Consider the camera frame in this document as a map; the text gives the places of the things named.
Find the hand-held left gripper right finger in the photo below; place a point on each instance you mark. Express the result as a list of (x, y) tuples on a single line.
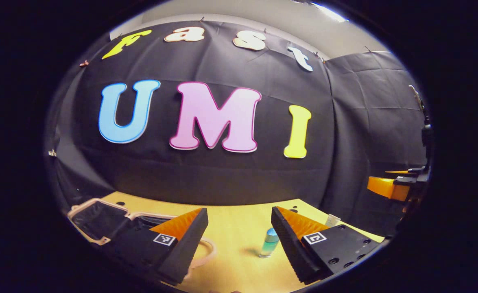
[(285, 244)]

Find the small white clip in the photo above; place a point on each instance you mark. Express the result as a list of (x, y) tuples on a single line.
[(52, 153)]

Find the black backdrop cloth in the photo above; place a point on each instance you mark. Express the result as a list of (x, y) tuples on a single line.
[(222, 175)]

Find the small red clip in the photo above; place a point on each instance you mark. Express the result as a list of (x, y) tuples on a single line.
[(84, 63)]

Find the long ceiling light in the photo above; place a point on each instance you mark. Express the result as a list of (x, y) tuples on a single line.
[(329, 12)]

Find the pink suitcase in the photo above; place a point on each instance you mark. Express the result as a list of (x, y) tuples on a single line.
[(96, 217)]

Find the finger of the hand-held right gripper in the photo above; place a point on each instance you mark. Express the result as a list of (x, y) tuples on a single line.
[(401, 172), (385, 188)]

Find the blue translucent bottle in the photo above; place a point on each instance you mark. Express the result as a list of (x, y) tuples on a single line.
[(269, 243)]

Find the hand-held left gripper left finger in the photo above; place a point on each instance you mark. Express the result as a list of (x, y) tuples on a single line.
[(188, 248)]

